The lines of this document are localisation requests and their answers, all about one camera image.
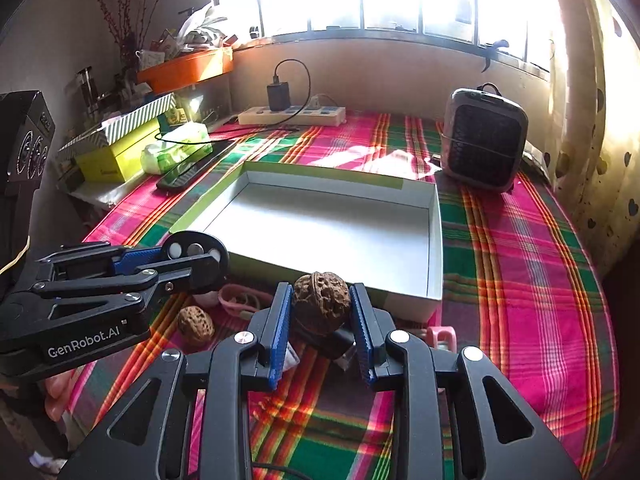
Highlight plaid pink green cloth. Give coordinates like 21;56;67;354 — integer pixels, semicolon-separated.
90;113;620;479

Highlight brown carved walnut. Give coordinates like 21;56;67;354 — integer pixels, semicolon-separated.
177;306;215;348
293;272;352;336

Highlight green tissue pack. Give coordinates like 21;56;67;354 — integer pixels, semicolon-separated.
140;122;213;176

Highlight black charger adapter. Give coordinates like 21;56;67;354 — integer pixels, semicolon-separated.
267;75;291;112

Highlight yellow box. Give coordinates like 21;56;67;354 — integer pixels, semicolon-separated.
75;119;160;184

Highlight white egg-shaped ball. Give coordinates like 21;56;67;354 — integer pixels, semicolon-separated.
193;292;219;309

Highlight pink clip with grey button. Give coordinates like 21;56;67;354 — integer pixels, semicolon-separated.
425;325;458;352

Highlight orange tray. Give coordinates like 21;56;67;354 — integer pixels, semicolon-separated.
137;47;233;94

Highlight striped white green box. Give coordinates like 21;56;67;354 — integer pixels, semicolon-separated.
58;93;176;160

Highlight black smartphone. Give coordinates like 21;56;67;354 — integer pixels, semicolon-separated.
156;140;233;194

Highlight white green shallow box tray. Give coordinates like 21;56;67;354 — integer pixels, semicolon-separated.
169;162;444;323

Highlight black rectangular stamp device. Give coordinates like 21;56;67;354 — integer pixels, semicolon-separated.
294;326;355;361

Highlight dotted yellow curtain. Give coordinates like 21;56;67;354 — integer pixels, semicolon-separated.
554;0;639;275

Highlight black window hook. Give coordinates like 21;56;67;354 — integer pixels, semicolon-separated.
482;39;510;74

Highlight black round battery holder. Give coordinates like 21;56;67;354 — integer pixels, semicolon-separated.
160;231;230;294

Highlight red dried flower branches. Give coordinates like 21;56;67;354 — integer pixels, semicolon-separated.
96;0;160;68

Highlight white power strip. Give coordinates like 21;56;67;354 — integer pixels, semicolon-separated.
238;106;346;127

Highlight person's hand fingertips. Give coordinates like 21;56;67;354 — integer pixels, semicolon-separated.
43;367;84;422

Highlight pink black space heater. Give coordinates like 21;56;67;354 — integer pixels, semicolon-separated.
440;82;528;193

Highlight black charger cable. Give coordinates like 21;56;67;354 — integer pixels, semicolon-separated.
153;57;313;146

